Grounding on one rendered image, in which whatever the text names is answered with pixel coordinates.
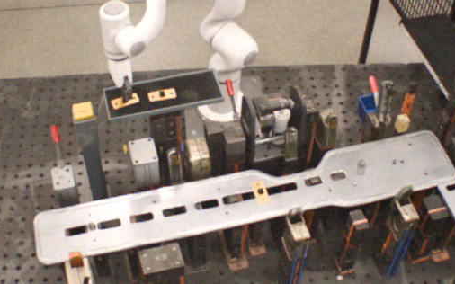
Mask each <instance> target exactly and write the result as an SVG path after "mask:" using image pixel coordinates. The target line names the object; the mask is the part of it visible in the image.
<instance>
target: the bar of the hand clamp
mask: <svg viewBox="0 0 455 284"><path fill-rule="evenodd" d="M395 92H396V91H395V90H394V89H393V84H392V82H391V81H390V80H389V81H386V82H385V81H382V83H380V88H379V100H378V105H377V110H376V118H377V120H378V126H377V127H379V122H380V118H381V114H383V118H384V121H382V123H383V124H384V125H387V123H388V111H389V106H390V102H391V96H393V95H394V94H395Z"/></svg>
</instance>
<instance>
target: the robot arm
mask: <svg viewBox="0 0 455 284"><path fill-rule="evenodd" d="M146 1H147V9H146V13H145V17H144V18H143V19H142V21H141V22H140V23H139V24H138V25H137V26H136V27H135V26H134V25H132V23H131V21H130V14H129V8H128V6H127V4H125V3H122V2H119V1H112V2H109V3H107V4H105V5H103V6H102V8H101V10H100V22H101V26H102V31H103V35H102V37H103V46H104V51H105V56H106V57H108V63H109V71H110V73H111V75H112V77H113V80H114V83H115V84H116V85H117V86H118V87H121V89H122V100H123V101H124V102H125V101H128V100H133V91H132V88H131V83H132V74H131V68H130V59H129V58H133V57H135V56H137V55H138V54H139V53H141V52H142V51H143V50H145V49H146V48H147V46H148V45H149V44H150V43H151V42H153V41H154V39H155V38H156V36H157V34H159V33H160V31H161V30H162V28H163V27H164V24H165V15H166V2H167V0H146ZM245 3H246V0H216V3H215V5H214V8H213V10H212V11H211V12H210V13H209V14H208V15H207V17H205V19H204V20H203V21H202V23H201V26H200V33H201V37H202V38H203V39H204V40H205V41H206V43H207V44H209V45H210V46H211V47H212V48H213V49H214V50H215V51H217V52H216V53H214V55H213V56H212V58H211V59H210V62H209V69H210V68H214V72H215V74H216V77H217V79H218V80H219V85H220V86H221V89H222V92H223V95H224V102H221V103H216V104H207V105H202V106H198V109H199V111H200V113H201V114H203V116H204V117H205V118H207V119H208V120H212V121H219V123H227V122H231V121H233V107H232V103H231V100H230V96H228V89H227V86H226V82H225V81H226V80H227V79H230V80H232V85H233V92H234V95H233V96H234V101H235V105H236V112H238V114H239V116H241V105H242V96H243V94H242V93H241V92H240V91H239V84H240V76H241V70H242V68H243V67H247V66H249V65H250V64H252V62H253V61H255V60H256V59H257V57H258V52H259V50H258V45H257V44H256V42H255V40H254V39H253V38H252V37H251V36H250V35H249V34H248V33H247V32H246V31H245V30H242V29H241V27H240V26H238V25H237V24H236V23H234V22H233V20H232V19H233V18H236V17H238V16H239V15H240V14H241V13H242V12H243V11H244V9H245ZM124 82H125V84H124ZM124 85H126V86H127V90H125V89H124Z"/></svg>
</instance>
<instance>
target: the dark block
mask: <svg viewBox="0 0 455 284"><path fill-rule="evenodd" d="M305 100H306V104H307V114H306V119H305V133H304V142H303V146H302V151H301V153H298V154H297V158H298V161H297V165H296V170H295V172H294V173H301V172H305V171H306V170H307V169H308V160H309V155H310V150H311V146H312V142H313V136H314V134H315V128H316V124H317V121H318V117H319V112H320V110H319V109H318V107H317V105H316V101H315V99H314V98H313V96H311V97H308V98H305ZM291 188H292V189H293V190H296V189H297V188H298V187H297V185H296V183H295V182H293V183H292V185H291Z"/></svg>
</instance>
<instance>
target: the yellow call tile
mask: <svg viewBox="0 0 455 284"><path fill-rule="evenodd" d="M73 110H74V114H75V120H84V119H89V118H92V117H93V108H92V104H91V102H85V103H81V104H76V105H73Z"/></svg>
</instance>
